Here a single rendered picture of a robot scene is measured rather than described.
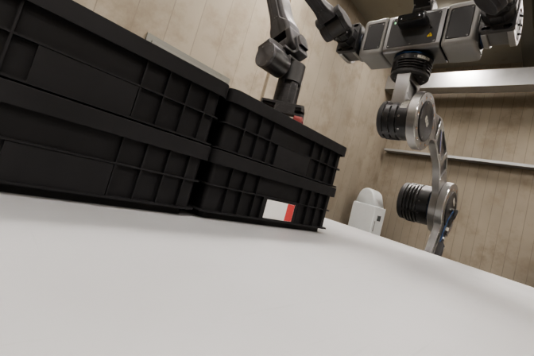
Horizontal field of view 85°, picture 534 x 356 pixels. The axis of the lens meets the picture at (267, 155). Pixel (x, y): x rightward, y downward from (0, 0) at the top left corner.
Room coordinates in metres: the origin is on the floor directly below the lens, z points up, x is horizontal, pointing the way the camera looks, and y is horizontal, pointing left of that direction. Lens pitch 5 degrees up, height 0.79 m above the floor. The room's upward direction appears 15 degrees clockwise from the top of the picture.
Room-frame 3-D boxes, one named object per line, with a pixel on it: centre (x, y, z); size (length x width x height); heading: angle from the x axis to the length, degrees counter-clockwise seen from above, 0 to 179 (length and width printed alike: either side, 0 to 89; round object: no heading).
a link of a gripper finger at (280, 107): (0.68, -0.02, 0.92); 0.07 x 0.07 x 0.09; 80
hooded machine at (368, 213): (7.36, -2.83, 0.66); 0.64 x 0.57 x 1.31; 43
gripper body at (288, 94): (0.68, -0.01, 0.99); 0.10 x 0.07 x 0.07; 80
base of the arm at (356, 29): (1.14, -0.18, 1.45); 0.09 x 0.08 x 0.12; 45
